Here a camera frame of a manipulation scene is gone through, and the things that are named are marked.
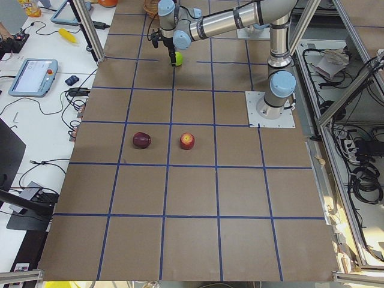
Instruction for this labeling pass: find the yellow toy corn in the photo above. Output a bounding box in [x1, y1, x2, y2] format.
[58, 28, 78, 45]

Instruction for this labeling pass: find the aluminium frame post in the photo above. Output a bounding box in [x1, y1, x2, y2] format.
[68, 0, 105, 63]

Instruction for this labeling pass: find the orange cylinder container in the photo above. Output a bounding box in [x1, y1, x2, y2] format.
[98, 0, 118, 8]

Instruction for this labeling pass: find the red yellow apple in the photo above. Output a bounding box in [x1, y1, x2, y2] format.
[179, 133, 195, 150]

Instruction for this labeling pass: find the wicker basket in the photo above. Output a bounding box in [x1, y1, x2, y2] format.
[143, 0, 159, 19]

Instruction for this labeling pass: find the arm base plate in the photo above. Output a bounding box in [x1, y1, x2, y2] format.
[245, 91, 295, 128]
[236, 25, 270, 41]

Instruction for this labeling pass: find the teach pendant tablet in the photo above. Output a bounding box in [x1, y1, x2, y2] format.
[8, 58, 58, 98]
[50, 1, 79, 26]

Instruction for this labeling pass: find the green apple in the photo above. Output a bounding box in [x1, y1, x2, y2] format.
[175, 52, 184, 67]

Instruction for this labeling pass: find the dark blue pouch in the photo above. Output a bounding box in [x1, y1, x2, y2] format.
[65, 75, 79, 86]

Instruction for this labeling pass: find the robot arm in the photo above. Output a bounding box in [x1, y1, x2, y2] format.
[148, 0, 296, 120]

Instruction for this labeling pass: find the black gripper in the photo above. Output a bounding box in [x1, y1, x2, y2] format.
[151, 28, 176, 67]

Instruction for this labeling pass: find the dark red apple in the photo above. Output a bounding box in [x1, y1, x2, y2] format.
[133, 132, 151, 149]

